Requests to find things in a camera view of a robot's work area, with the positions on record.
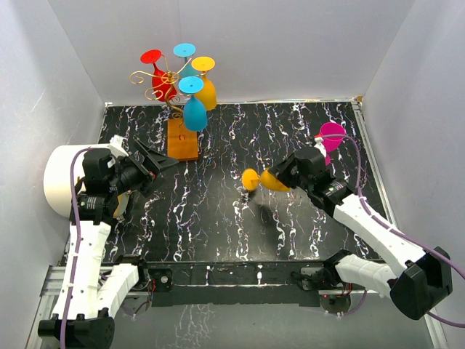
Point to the black front mounting rail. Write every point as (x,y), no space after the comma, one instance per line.
(167,284)

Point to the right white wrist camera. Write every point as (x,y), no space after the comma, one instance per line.
(319,145)

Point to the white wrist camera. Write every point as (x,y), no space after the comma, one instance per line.
(319,145)
(115,145)

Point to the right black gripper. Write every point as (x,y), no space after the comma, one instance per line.
(281,171)

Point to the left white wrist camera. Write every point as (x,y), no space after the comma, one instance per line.
(115,145)

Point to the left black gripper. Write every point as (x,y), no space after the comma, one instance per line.
(154,163)

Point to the magenta wine glass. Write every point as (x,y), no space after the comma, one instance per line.
(332,134)

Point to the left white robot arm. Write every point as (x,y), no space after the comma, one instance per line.
(91,186)

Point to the gold wire glass rack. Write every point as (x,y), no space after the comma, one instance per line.
(138,77)

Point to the blue wine glass front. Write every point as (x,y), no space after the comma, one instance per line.
(194,111)

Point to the white cylinder drum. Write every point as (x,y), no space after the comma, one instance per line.
(56,180)

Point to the orange wooden rack base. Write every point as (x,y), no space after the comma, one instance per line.
(182,144)

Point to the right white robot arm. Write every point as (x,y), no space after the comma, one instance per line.
(414,278)

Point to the red wine glass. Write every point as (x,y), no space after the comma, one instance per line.
(162,90)

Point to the teal wine glass back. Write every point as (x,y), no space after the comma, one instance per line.
(186,51)

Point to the orange glass yellow base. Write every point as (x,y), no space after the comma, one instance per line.
(251,180)
(208,95)

